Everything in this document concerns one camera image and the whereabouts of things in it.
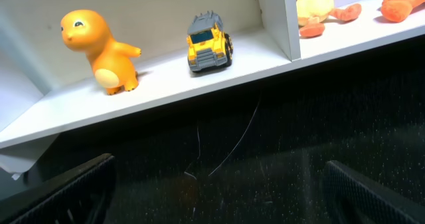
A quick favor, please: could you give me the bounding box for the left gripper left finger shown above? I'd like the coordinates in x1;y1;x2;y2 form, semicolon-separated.
0;153;116;224

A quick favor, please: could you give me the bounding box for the white shelf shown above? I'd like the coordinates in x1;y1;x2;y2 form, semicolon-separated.
0;0;425;150

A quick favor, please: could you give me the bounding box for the grey and yellow toy truck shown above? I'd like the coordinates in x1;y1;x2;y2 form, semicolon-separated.
186;10;234;73

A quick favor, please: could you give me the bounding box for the orange rubber dinosaur toy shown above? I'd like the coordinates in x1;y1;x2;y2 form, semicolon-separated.
60;9;143;96

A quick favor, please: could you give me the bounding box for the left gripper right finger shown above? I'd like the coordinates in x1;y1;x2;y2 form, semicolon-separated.
323;160;425;224

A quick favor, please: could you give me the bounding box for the white plush duck yellow hat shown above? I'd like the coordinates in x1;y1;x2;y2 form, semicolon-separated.
380;0;425;23

